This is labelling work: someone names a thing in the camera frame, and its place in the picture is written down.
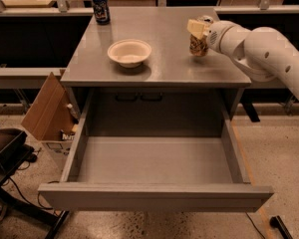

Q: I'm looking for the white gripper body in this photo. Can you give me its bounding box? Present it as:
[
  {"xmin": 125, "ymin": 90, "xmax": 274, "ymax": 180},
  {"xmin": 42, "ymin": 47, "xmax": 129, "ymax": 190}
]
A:
[{"xmin": 206, "ymin": 21, "xmax": 249, "ymax": 55}]

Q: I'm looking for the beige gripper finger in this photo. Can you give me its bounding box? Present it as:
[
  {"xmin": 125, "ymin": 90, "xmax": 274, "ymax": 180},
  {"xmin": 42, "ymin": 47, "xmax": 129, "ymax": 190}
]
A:
[{"xmin": 187, "ymin": 19, "xmax": 210, "ymax": 40}]

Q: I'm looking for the orange soda can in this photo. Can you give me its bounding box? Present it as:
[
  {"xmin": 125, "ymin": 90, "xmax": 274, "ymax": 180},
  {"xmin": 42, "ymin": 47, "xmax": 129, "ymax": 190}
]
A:
[{"xmin": 188, "ymin": 15, "xmax": 215, "ymax": 58}]

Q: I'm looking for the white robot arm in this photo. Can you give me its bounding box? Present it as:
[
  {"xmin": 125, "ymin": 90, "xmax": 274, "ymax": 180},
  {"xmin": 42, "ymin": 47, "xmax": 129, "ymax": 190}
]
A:
[{"xmin": 187, "ymin": 17, "xmax": 299, "ymax": 101}]

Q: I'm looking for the grey cabinet with counter top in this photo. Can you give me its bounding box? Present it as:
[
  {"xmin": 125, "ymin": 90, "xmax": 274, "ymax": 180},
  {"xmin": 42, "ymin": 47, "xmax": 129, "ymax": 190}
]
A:
[{"xmin": 62, "ymin": 7, "xmax": 250, "ymax": 137}]

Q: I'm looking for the blue soda can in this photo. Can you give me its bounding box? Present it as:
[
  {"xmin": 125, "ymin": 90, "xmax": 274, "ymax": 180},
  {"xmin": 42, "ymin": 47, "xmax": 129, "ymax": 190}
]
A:
[{"xmin": 92, "ymin": 0, "xmax": 111, "ymax": 25}]

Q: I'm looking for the open grey top drawer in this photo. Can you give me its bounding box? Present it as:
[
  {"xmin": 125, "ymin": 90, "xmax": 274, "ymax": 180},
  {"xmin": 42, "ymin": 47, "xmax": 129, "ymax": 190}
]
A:
[{"xmin": 39, "ymin": 90, "xmax": 273, "ymax": 212}]

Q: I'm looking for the white paper bowl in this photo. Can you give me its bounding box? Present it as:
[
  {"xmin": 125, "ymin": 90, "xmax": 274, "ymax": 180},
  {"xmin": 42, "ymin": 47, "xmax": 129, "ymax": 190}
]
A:
[{"xmin": 108, "ymin": 39, "xmax": 151, "ymax": 68}]

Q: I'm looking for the small bottle in box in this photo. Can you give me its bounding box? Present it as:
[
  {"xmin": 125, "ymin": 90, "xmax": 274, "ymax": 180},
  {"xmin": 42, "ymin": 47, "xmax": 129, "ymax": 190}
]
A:
[{"xmin": 67, "ymin": 104, "xmax": 78, "ymax": 120}]

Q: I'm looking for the brown cardboard box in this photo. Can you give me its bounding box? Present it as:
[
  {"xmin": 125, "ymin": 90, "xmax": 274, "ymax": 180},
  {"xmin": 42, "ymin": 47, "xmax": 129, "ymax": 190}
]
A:
[{"xmin": 21, "ymin": 73, "xmax": 77, "ymax": 169}]

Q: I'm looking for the black stand foot right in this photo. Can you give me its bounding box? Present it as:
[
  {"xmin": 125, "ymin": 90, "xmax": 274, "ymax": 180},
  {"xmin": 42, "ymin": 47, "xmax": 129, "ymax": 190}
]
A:
[{"xmin": 269, "ymin": 216, "xmax": 293, "ymax": 239}]

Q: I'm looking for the black tray on stand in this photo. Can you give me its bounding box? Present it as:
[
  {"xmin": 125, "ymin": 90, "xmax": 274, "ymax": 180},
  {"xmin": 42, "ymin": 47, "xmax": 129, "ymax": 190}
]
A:
[{"xmin": 0, "ymin": 128, "xmax": 27, "ymax": 169}]

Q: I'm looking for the black floor cable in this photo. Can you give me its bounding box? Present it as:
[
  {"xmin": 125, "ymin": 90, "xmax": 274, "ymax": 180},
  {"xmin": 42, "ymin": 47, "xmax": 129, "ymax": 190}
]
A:
[{"xmin": 0, "ymin": 174, "xmax": 63, "ymax": 217}]

